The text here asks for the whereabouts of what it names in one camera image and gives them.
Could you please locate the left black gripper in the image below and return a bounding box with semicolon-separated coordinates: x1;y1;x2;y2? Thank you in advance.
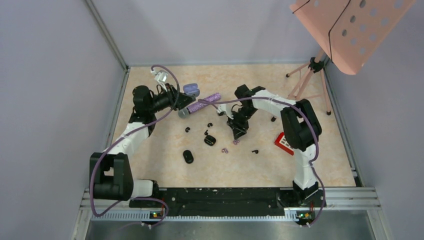
147;82;195;113

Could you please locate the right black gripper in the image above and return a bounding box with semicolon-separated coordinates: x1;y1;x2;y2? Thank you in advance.
226;106;258;140

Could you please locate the lavender earbud charging case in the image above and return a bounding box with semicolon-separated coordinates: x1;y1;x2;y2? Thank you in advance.
183;83;200;98

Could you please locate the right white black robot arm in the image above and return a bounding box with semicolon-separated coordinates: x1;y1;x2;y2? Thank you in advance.
217;84;322;206

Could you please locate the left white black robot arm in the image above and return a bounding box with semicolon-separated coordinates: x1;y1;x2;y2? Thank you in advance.
89;83;196;207

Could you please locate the open black earbud case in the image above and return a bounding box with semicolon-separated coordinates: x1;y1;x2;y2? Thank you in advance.
204;130;217;146

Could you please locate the closed black earbud case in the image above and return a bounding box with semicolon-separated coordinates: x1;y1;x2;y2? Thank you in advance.
182;149;194;164

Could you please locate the purple glitter microphone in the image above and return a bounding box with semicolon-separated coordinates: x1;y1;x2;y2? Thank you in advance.
177;92;222;119

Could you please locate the red white toy block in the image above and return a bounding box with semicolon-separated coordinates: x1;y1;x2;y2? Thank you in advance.
274;132;294;156

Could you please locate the pink music stand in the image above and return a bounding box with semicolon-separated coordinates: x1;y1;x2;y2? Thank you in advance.
270;0;416;123

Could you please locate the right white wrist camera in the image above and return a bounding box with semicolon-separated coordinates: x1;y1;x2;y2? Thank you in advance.
216;103;234;119

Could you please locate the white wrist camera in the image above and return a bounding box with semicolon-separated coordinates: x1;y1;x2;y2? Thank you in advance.
216;103;234;119
150;68;169;84

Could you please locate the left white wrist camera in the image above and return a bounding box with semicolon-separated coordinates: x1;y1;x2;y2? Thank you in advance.
150;68;169;84

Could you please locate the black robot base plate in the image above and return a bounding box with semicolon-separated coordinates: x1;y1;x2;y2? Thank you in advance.
129;187;326;217

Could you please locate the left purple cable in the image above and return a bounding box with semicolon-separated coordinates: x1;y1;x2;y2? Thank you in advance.
89;64;181;229

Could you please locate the aluminium frame rail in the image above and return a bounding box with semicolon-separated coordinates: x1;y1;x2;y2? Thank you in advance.
71;187;393;240

